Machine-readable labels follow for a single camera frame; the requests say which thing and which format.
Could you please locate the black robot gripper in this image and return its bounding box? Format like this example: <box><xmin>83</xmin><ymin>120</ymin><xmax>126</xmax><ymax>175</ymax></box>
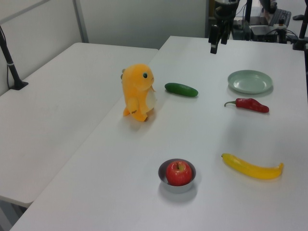
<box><xmin>208</xmin><ymin>0</ymin><xmax>240</xmax><ymax>54</ymax></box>

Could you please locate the red apple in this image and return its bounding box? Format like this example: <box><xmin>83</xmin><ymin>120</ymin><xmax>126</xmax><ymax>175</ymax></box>
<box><xmin>165</xmin><ymin>160</ymin><xmax>193</xmax><ymax>187</ymax></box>

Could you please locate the grey bowl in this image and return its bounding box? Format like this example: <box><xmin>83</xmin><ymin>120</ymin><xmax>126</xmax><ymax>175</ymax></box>
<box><xmin>158</xmin><ymin>158</ymin><xmax>197</xmax><ymax>194</ymax></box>

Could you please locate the black upright pole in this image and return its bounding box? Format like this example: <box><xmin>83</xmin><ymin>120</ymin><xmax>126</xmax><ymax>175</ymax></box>
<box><xmin>244</xmin><ymin>0</ymin><xmax>253</xmax><ymax>23</ymax></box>

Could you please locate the black electronics box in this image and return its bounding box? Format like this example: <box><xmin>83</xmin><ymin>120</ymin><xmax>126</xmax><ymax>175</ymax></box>
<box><xmin>249</xmin><ymin>24</ymin><xmax>281</xmax><ymax>43</ymax></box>

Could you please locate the pale green plate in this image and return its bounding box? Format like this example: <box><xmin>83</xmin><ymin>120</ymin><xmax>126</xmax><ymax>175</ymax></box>
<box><xmin>227</xmin><ymin>69</ymin><xmax>274</xmax><ymax>94</ymax></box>

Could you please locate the black computer keyboard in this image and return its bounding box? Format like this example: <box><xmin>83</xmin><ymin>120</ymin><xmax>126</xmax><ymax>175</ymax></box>
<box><xmin>269</xmin><ymin>8</ymin><xmax>292</xmax><ymax>27</ymax></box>

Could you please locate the green cucumber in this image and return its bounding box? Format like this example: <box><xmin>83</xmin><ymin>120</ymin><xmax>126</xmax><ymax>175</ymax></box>
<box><xmin>164</xmin><ymin>82</ymin><xmax>199</xmax><ymax>98</ymax></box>

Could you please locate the red chili pepper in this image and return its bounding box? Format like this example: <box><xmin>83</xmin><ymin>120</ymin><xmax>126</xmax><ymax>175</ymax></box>
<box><xmin>224</xmin><ymin>98</ymin><xmax>270</xmax><ymax>114</ymax></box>

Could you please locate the black stand with table clamp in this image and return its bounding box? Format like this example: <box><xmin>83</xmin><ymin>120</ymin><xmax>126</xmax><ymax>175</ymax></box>
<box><xmin>292</xmin><ymin>13</ymin><xmax>308</xmax><ymax>51</ymax></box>

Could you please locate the orange plush toy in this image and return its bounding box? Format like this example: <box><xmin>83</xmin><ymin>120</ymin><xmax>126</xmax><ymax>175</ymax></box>
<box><xmin>120</xmin><ymin>63</ymin><xmax>158</xmax><ymax>123</ymax></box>

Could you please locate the yellow banana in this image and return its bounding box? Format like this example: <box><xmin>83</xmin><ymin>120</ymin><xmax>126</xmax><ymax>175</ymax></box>
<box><xmin>221</xmin><ymin>153</ymin><xmax>284</xmax><ymax>180</ymax></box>

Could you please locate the black pole with flat foot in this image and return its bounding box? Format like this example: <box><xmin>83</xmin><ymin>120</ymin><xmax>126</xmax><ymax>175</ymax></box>
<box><xmin>0</xmin><ymin>25</ymin><xmax>29</xmax><ymax>91</ymax></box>

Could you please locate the grey partition frame post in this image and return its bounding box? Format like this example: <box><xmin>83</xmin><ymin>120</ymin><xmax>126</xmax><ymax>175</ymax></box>
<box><xmin>72</xmin><ymin>0</ymin><xmax>90</xmax><ymax>44</ymax></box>

